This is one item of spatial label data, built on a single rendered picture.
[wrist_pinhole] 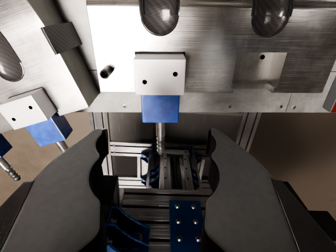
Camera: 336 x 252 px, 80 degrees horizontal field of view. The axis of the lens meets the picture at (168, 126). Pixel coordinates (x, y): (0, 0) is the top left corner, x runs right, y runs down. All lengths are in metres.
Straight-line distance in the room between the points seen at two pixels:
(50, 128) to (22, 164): 1.45
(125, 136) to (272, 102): 0.84
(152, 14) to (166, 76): 0.06
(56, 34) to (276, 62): 0.26
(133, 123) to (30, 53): 0.79
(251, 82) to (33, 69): 0.27
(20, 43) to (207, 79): 0.22
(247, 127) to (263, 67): 0.84
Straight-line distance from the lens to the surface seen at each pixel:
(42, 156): 1.65
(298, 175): 1.85
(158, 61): 0.20
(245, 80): 0.28
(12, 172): 0.43
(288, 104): 0.40
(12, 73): 0.33
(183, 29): 0.22
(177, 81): 0.20
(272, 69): 0.28
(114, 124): 1.07
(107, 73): 0.22
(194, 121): 1.04
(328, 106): 0.43
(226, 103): 0.36
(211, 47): 0.23
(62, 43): 0.30
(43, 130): 0.33
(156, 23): 0.23
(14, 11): 0.30
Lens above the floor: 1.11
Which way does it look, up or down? 60 degrees down
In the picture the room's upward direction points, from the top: 178 degrees clockwise
